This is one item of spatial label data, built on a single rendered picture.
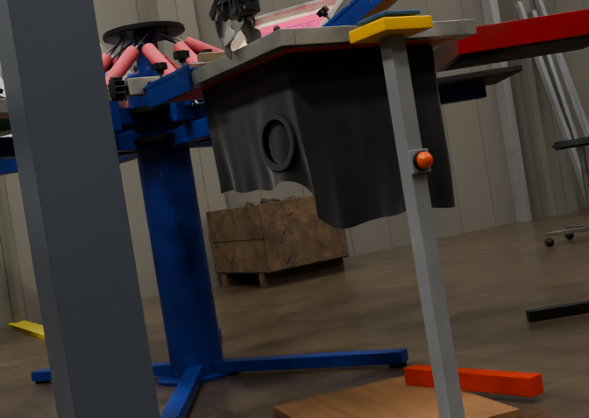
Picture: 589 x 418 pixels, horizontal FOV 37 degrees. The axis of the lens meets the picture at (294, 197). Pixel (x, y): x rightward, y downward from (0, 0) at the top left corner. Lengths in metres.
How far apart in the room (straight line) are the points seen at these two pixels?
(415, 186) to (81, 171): 0.71
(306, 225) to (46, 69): 4.46
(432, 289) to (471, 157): 6.66
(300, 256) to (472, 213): 2.69
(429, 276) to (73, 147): 0.80
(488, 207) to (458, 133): 0.76
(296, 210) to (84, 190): 4.37
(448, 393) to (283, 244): 4.29
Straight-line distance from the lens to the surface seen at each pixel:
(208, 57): 2.57
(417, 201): 1.91
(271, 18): 4.64
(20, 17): 1.97
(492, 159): 8.71
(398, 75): 1.92
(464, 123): 8.55
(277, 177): 2.21
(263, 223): 6.10
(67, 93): 1.95
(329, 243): 6.36
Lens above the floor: 0.63
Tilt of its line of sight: level
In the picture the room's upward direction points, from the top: 9 degrees counter-clockwise
